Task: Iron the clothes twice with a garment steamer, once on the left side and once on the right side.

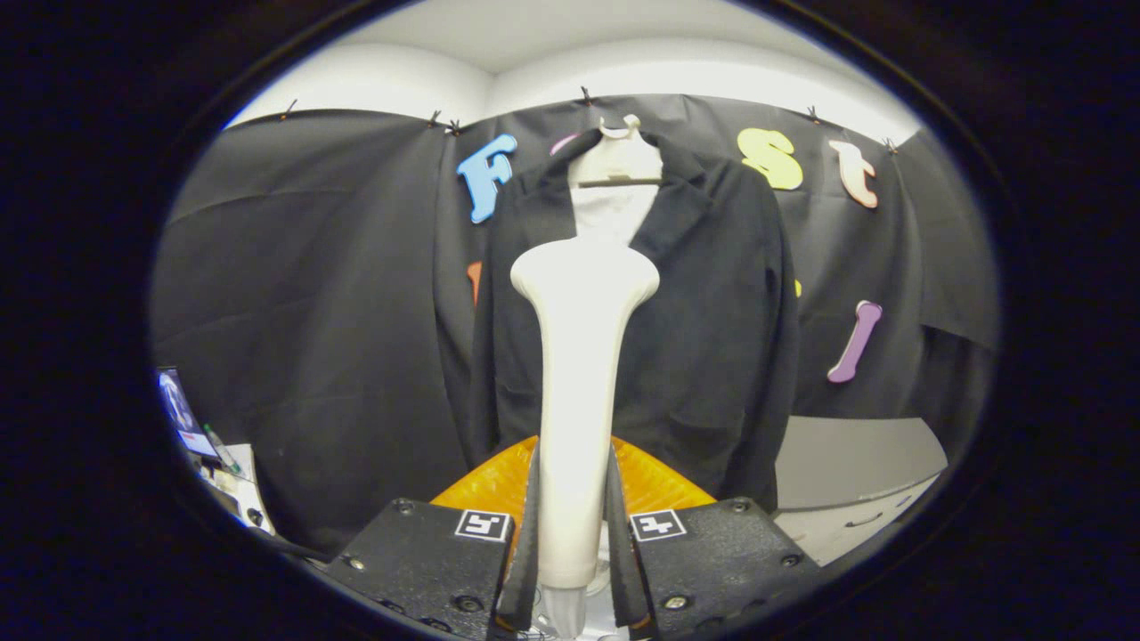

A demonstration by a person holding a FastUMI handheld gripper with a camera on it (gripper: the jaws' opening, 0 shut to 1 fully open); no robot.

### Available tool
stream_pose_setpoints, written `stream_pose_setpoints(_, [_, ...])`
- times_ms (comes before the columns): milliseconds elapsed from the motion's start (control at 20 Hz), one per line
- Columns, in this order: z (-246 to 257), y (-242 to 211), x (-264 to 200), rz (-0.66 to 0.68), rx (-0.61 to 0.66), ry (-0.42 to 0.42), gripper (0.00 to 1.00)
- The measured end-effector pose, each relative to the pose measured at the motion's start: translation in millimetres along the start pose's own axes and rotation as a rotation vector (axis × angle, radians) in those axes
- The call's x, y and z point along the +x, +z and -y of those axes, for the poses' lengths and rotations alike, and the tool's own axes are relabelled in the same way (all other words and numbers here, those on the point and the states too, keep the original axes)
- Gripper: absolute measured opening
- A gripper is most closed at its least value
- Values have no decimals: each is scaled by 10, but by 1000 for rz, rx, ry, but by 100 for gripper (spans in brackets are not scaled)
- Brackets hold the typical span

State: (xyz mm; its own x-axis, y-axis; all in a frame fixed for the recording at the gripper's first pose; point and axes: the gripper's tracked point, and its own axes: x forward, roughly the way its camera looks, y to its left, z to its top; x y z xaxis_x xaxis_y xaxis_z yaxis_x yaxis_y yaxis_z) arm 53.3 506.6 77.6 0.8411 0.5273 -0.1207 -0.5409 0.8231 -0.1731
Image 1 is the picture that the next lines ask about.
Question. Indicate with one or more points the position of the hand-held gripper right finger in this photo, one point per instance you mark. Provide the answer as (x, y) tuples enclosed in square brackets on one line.
[(619, 561)]

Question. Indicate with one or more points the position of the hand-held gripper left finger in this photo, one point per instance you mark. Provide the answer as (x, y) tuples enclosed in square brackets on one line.
[(527, 552)]

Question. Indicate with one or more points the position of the white garment steamer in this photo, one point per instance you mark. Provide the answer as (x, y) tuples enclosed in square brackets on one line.
[(579, 401)]

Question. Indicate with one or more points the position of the black suit jacket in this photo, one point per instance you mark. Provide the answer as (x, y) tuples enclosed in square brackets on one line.
[(712, 356)]

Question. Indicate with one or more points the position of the cream clothes hanger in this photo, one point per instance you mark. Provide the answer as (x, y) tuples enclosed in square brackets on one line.
[(619, 160)]

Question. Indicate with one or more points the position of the grey cabinet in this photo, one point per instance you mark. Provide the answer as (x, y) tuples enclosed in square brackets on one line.
[(846, 463)]

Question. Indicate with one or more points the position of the white side table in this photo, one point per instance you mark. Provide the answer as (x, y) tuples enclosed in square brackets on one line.
[(245, 499)]

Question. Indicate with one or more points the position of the black backdrop cloth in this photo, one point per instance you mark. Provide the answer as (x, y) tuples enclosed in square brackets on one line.
[(312, 312)]

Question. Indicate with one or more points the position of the green capped bottle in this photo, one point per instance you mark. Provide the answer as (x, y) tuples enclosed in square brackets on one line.
[(220, 448)]

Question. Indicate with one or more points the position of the tablet screen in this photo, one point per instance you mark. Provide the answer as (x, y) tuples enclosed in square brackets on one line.
[(178, 409)]

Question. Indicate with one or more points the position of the row of small black clips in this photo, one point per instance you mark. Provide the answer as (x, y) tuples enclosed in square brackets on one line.
[(586, 95)]

